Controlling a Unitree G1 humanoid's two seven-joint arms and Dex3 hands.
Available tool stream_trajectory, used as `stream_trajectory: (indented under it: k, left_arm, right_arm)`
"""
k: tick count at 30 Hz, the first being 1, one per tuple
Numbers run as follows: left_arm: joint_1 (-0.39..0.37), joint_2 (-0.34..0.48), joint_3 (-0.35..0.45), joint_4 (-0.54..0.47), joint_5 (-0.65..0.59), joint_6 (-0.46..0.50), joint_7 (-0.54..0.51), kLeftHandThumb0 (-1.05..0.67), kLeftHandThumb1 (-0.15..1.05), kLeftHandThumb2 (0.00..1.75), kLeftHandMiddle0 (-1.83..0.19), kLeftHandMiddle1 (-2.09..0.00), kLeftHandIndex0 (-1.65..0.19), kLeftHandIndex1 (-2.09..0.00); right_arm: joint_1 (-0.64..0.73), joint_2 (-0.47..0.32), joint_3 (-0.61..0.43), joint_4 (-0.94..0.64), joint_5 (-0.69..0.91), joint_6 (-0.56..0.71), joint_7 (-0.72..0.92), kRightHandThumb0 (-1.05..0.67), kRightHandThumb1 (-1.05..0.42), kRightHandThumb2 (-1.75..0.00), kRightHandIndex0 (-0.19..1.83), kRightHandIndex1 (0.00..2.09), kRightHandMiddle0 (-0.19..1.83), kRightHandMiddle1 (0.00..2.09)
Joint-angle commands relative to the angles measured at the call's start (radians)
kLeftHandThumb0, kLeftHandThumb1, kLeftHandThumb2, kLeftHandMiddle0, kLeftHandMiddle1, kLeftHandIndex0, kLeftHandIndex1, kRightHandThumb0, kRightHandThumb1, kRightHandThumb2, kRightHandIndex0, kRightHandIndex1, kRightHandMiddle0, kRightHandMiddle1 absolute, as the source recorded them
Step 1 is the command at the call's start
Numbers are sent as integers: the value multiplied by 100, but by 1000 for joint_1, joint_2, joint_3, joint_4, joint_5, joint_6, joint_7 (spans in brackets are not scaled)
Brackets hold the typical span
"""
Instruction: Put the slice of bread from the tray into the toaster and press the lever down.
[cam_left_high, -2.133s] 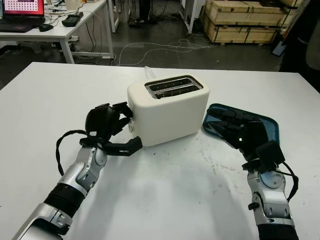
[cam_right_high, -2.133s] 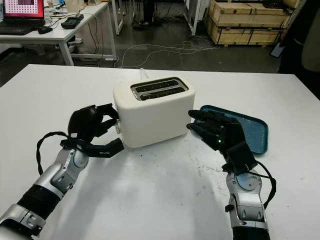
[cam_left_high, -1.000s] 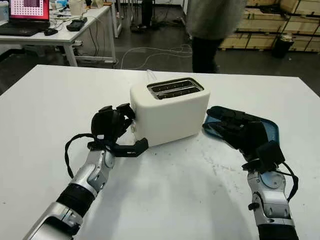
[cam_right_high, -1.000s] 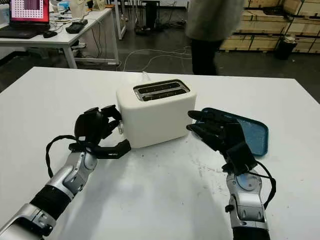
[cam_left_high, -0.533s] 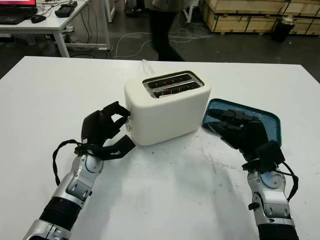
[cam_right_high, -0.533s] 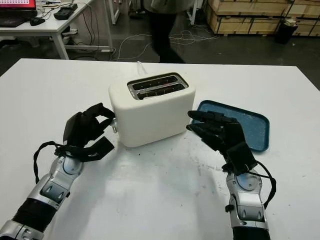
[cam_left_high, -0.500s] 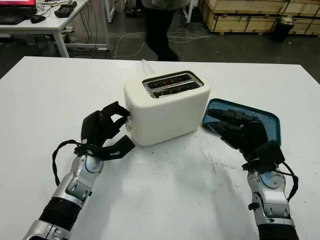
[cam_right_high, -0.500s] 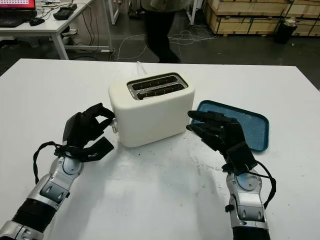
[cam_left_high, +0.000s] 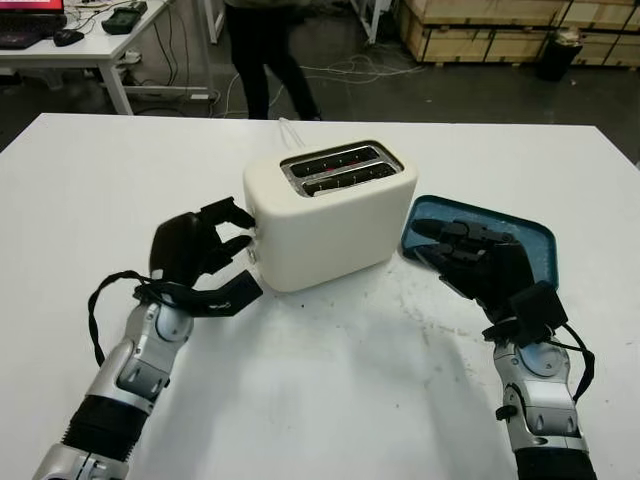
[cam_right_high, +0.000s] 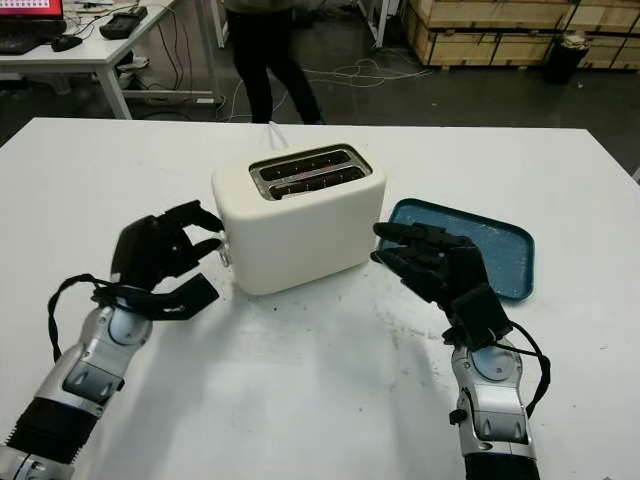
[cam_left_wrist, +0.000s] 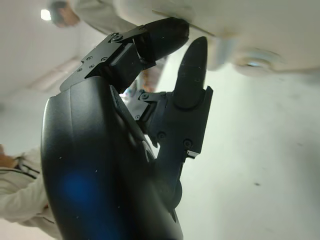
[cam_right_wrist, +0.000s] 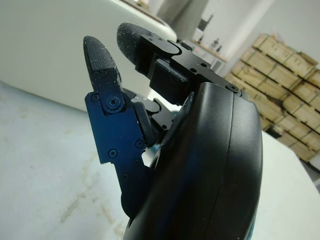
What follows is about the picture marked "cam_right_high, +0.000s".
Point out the white office desk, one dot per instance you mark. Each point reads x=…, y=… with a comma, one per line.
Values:
x=85, y=62

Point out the black laptop with red screen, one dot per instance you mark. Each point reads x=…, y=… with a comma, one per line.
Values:
x=25, y=32

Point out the blue rectangular tray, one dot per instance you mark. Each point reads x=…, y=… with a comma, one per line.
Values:
x=505, y=255

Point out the white power strip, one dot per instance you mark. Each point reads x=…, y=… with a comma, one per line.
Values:
x=175, y=100

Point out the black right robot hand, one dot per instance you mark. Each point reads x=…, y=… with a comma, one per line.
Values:
x=460, y=270

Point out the white-legged desk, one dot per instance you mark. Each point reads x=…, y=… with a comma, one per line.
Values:
x=380, y=25

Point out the black handheld device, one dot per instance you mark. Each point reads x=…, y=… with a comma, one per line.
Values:
x=122, y=22

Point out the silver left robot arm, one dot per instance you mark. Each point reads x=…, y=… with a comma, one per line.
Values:
x=85, y=365

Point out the pale wooden crate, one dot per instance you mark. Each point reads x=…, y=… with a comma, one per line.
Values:
x=490, y=14
x=490, y=50

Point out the black trash bin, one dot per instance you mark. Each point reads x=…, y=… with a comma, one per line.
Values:
x=565, y=62

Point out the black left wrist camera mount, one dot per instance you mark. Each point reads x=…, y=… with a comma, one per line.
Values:
x=190, y=297

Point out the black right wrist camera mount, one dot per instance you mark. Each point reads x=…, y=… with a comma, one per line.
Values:
x=482, y=315

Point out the cream white two-slot toaster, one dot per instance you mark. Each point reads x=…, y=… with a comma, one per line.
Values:
x=300, y=235

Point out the person in beige jacket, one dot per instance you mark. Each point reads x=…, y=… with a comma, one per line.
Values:
x=270, y=60

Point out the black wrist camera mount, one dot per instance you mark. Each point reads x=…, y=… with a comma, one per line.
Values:
x=190, y=297
x=482, y=315

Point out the black computer mouse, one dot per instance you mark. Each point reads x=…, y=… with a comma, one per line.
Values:
x=66, y=43

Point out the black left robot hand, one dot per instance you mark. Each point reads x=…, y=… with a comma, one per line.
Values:
x=145, y=250

